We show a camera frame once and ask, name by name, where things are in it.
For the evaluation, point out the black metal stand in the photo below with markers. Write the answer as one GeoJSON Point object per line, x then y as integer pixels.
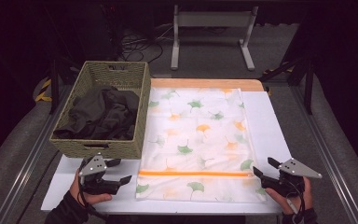
{"type": "Point", "coordinates": [307, 84]}

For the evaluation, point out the black metal post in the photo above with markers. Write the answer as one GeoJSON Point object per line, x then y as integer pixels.
{"type": "Point", "coordinates": [54, 87]}

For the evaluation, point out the dark cloth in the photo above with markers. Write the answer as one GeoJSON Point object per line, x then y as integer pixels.
{"type": "Point", "coordinates": [102, 115]}

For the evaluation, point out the aluminium rail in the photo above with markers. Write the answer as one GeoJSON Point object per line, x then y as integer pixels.
{"type": "Point", "coordinates": [332, 161]}
{"type": "Point", "coordinates": [28, 161]}

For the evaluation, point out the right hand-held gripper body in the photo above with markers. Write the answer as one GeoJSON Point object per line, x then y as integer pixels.
{"type": "Point", "coordinates": [295, 169]}

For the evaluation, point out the person's left hand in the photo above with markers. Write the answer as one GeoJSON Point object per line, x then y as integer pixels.
{"type": "Point", "coordinates": [76, 191]}

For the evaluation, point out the white metal stand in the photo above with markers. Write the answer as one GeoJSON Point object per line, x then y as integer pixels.
{"type": "Point", "coordinates": [213, 19]}

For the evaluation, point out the white leaf-print mesh laundry bag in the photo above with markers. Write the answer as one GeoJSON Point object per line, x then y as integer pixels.
{"type": "Point", "coordinates": [199, 146]}

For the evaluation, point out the yellow and black tape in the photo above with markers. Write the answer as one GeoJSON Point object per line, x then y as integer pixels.
{"type": "Point", "coordinates": [45, 90]}

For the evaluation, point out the person's right hand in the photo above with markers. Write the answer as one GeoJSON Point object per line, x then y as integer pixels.
{"type": "Point", "coordinates": [292, 203]}

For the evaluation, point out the white board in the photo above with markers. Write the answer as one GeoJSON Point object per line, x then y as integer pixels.
{"type": "Point", "coordinates": [267, 130]}

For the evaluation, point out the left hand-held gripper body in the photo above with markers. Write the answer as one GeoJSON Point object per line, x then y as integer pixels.
{"type": "Point", "coordinates": [94, 166]}

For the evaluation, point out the green woven basket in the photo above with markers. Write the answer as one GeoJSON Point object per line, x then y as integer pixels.
{"type": "Point", "coordinates": [112, 149]}

